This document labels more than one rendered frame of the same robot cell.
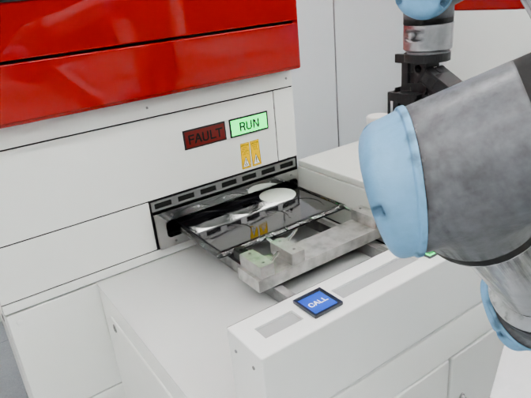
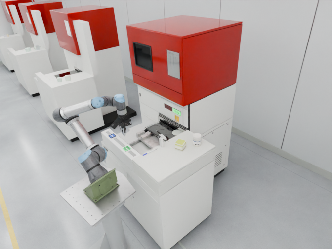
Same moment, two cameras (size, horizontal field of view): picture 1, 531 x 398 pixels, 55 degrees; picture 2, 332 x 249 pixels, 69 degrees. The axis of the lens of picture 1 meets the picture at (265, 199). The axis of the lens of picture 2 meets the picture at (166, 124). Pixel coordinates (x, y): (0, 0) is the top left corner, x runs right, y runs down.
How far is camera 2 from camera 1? 2.35 m
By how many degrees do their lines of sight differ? 74
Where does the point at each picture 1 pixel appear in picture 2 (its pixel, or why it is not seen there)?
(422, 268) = (119, 147)
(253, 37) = (172, 92)
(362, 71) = not seen: outside the picture
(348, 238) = (151, 145)
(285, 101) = (186, 112)
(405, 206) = not seen: hidden behind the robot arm
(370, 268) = (121, 141)
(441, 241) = not seen: hidden behind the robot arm
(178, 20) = (159, 81)
